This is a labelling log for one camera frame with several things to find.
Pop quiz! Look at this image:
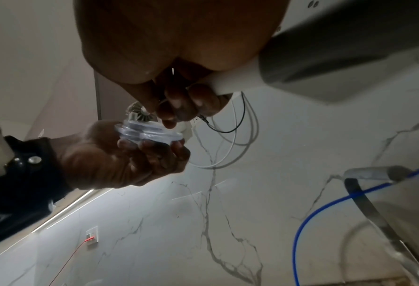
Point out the person's left hand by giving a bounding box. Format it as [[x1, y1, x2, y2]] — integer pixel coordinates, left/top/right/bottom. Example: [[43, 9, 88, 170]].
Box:
[[50, 120, 191, 191]]

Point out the person's right hand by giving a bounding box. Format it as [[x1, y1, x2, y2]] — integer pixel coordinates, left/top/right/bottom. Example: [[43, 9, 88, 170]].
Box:
[[73, 0, 290, 129]]

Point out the clear plastic lid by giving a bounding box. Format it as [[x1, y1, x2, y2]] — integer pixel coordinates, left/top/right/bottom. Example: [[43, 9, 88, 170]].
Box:
[[113, 118, 184, 146]]

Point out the white bottle brush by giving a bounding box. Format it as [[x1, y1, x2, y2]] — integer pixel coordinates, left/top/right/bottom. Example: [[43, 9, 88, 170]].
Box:
[[124, 0, 419, 123]]

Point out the under-cabinet light strip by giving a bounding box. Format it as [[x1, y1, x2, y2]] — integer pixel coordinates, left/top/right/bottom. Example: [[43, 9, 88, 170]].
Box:
[[31, 188, 113, 234]]

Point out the black left wrist band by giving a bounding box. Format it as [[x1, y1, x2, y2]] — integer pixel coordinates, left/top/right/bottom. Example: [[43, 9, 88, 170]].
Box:
[[0, 136, 73, 249]]

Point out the large white box appliance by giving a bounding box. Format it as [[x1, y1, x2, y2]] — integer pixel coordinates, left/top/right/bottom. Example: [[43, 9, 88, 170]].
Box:
[[274, 0, 341, 33]]

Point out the thin blue tube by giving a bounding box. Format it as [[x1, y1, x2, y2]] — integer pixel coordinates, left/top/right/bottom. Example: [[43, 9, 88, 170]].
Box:
[[292, 160, 419, 286]]

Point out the metal faucet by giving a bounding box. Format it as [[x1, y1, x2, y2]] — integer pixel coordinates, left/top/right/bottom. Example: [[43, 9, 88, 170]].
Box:
[[343, 165, 419, 286]]

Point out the dark brown wall cabinet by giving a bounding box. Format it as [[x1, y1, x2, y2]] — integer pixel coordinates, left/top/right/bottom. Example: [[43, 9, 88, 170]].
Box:
[[94, 71, 140, 121]]

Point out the white wall socket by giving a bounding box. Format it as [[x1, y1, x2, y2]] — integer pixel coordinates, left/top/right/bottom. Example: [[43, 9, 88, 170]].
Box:
[[85, 225, 99, 246]]

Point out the orange power cable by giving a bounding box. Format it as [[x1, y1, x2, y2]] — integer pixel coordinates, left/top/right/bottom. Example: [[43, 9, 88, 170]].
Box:
[[48, 237, 97, 286]]

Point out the black hanging cable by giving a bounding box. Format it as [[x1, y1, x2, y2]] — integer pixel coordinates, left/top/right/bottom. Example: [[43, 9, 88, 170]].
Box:
[[201, 92, 248, 133]]

